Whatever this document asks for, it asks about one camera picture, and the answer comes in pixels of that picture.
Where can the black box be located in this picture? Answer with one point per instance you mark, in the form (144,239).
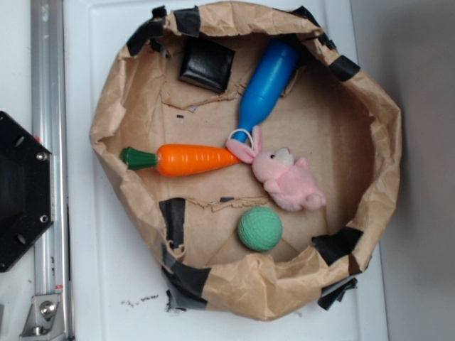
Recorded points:
(206,64)

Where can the orange toy carrot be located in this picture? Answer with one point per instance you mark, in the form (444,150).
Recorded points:
(174,160)

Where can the pink plush bunny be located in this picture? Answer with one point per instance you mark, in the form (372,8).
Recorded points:
(286,179)

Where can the green foam ball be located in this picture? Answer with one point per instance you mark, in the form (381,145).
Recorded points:
(260,229)

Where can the brown paper bag container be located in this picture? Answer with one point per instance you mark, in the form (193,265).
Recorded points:
(331,112)

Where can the blue plastic bottle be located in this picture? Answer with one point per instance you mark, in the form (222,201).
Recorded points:
(269,80)

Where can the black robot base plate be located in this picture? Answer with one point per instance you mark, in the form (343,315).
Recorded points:
(26,203)

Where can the aluminium extrusion rail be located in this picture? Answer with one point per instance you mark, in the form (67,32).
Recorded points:
(52,261)

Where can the metal corner bracket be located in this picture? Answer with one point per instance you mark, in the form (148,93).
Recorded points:
(45,320)

